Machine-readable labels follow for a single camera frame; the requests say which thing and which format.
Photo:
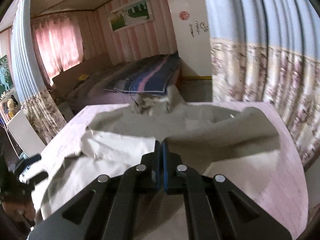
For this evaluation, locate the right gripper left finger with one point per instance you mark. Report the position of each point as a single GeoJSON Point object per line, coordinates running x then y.
{"type": "Point", "coordinates": [106, 208]}

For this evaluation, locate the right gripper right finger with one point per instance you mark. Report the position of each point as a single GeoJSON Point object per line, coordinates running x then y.
{"type": "Point", "coordinates": [215, 207]}

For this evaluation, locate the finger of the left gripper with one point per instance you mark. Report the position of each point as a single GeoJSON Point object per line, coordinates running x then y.
{"type": "Point", "coordinates": [24, 163]}

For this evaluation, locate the olive and cream jacket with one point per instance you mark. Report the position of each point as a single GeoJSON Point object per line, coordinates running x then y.
{"type": "Point", "coordinates": [197, 134]}

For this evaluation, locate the person left hand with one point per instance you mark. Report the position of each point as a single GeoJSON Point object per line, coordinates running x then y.
{"type": "Point", "coordinates": [16, 210]}

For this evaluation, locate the white cabinet at left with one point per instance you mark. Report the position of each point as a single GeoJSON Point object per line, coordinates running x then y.
{"type": "Point", "coordinates": [24, 135]}

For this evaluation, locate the pink floral bed sheet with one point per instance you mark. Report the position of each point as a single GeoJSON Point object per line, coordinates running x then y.
{"type": "Point", "coordinates": [275, 180]}

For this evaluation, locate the yellow object on bed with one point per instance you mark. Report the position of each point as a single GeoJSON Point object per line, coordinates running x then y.
{"type": "Point", "coordinates": [83, 77]}

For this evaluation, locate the dark bed with striped blanket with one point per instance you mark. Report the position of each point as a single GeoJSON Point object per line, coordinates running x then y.
{"type": "Point", "coordinates": [108, 84]}

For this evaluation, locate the pink window curtain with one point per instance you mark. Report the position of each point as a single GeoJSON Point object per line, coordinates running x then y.
{"type": "Point", "coordinates": [58, 44]}

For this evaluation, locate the framed landscape picture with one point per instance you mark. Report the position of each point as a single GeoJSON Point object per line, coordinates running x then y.
{"type": "Point", "coordinates": [130, 15]}

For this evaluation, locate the white wardrobe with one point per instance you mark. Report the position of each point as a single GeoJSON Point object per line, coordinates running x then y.
{"type": "Point", "coordinates": [190, 22]}

